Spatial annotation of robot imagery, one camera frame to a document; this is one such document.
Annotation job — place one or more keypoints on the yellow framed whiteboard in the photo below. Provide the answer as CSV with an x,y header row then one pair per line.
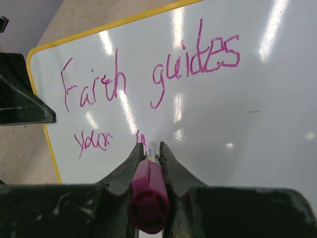
x,y
229,85

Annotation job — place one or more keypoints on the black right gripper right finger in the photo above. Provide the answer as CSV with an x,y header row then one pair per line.
x,y
202,211

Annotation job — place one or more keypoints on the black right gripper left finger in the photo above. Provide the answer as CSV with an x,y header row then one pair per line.
x,y
95,210

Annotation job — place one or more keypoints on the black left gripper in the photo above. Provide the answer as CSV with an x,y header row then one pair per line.
x,y
18,103

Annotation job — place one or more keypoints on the magenta marker cap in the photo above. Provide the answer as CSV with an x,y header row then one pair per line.
x,y
149,206

